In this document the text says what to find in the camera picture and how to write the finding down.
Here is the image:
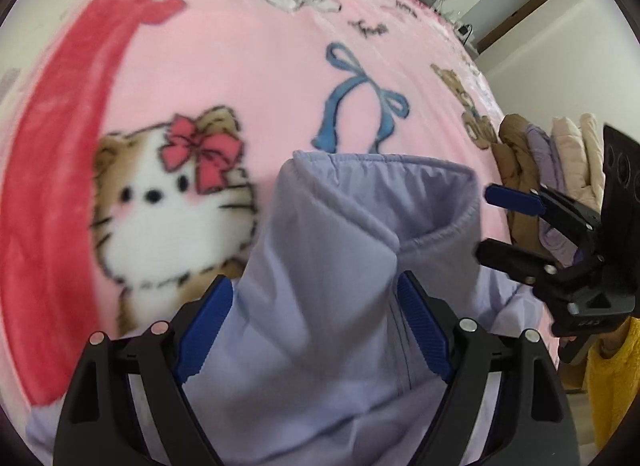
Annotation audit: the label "grey nightstand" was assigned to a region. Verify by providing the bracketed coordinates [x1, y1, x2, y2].
[440, 10, 483, 55]

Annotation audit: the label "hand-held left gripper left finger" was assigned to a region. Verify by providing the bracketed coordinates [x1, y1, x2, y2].
[52, 275, 236, 466]

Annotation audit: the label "cream quilted folded jacket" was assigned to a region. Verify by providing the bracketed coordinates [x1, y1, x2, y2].
[551, 113, 608, 207]

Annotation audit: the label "pink cartoon printed blanket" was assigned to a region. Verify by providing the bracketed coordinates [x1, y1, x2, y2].
[0, 0, 561, 407]

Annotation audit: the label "brown folded jacket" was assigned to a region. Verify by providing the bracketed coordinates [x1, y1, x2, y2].
[492, 114, 556, 267]

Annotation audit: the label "lavender puffer jacket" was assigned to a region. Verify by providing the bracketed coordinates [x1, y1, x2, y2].
[25, 151, 543, 466]

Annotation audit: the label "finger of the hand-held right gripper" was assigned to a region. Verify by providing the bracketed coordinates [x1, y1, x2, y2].
[474, 238, 606, 299]
[484, 185, 603, 251]

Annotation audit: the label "purple folded jacket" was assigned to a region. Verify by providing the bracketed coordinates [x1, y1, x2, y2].
[525, 126, 586, 267]

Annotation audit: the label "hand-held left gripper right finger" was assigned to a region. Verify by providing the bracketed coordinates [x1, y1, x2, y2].
[396, 271, 581, 466]

